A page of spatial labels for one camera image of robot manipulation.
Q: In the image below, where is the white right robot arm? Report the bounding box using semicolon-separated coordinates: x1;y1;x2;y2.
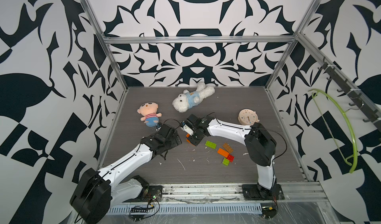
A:
180;114;276;190

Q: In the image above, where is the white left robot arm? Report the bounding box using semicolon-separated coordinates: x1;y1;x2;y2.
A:
69;124;182;224

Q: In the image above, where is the tan 2x4 lego brick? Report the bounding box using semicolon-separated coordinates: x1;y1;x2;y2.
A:
223;143;234;153

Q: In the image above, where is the lime green 2x2 lego brick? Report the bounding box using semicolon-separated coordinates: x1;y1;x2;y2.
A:
222;158;230;166

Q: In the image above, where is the red 2x2 lego brick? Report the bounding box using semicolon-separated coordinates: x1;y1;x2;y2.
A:
227;155;234;163

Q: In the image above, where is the white teddy bear blue shirt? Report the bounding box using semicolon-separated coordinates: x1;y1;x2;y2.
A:
172;82;215;113

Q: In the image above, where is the plush doll striped shirt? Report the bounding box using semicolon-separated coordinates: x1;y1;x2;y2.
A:
137;102;162;127

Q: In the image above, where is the pink round toy clock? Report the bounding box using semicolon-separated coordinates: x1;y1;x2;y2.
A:
238;109;260;125

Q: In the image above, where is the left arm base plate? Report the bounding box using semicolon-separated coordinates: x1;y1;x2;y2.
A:
129;185;163;202

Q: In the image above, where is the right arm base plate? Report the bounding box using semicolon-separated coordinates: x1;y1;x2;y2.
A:
242;183;285;201

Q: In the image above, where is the white slotted cable duct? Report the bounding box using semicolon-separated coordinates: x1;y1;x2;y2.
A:
107;203;263;215

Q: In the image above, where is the black wall hook rack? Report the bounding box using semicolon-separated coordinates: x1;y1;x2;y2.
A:
319;56;381;130

